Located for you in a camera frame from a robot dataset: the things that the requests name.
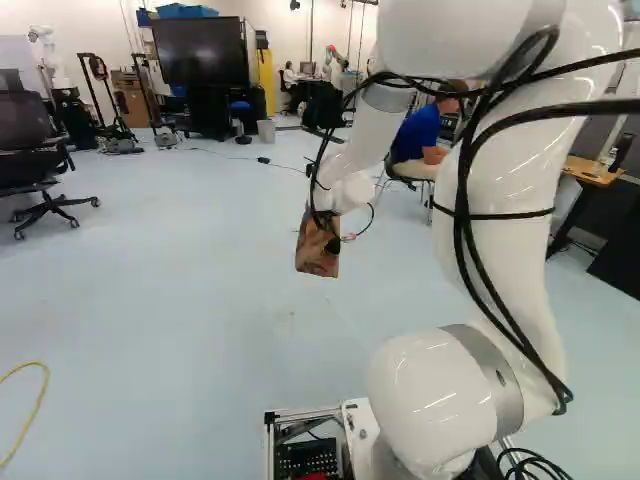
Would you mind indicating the brown paper grocery bag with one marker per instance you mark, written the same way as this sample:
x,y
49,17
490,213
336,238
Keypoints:
x,y
312,250

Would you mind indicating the white waste bin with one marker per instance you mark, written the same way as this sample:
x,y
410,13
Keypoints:
x,y
266,131

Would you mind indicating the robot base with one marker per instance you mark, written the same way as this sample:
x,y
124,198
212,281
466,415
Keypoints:
x,y
310,445

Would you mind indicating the black office chair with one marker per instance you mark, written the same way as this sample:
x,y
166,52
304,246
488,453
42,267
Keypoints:
x,y
25,125

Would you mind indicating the metal leg chair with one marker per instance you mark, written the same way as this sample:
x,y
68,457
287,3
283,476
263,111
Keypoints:
x,y
395,176

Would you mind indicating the wooden top desk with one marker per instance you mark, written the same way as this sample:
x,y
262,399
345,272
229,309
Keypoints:
x,y
595,172

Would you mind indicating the person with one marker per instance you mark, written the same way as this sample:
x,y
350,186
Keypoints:
x,y
417,131

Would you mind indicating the large black screen on stand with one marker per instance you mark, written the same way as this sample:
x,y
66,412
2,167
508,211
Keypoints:
x,y
200,50

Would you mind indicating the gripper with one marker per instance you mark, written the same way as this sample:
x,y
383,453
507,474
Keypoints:
x,y
330,232

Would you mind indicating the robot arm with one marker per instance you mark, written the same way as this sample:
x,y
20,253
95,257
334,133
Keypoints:
x,y
505,165

